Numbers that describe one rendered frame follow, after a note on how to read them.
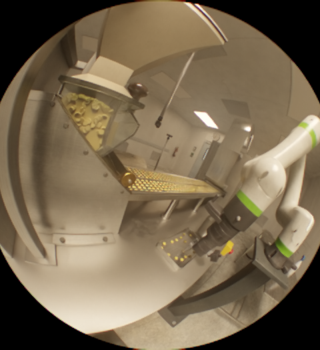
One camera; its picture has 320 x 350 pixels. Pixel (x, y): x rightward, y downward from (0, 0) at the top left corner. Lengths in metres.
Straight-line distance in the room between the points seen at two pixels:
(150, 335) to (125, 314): 0.89
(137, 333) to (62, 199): 1.08
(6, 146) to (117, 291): 0.31
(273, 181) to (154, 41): 0.39
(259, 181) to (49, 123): 0.40
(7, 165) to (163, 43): 0.35
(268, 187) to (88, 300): 0.44
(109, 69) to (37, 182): 0.27
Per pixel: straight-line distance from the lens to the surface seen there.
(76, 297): 0.30
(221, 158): 0.96
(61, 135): 0.21
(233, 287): 0.67
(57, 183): 0.24
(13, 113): 0.16
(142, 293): 0.31
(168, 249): 0.41
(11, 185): 0.18
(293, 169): 0.70
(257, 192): 0.27
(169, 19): 0.35
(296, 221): 0.56
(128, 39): 0.30
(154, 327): 1.18
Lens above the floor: 1.10
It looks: 15 degrees down
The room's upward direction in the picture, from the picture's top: 24 degrees clockwise
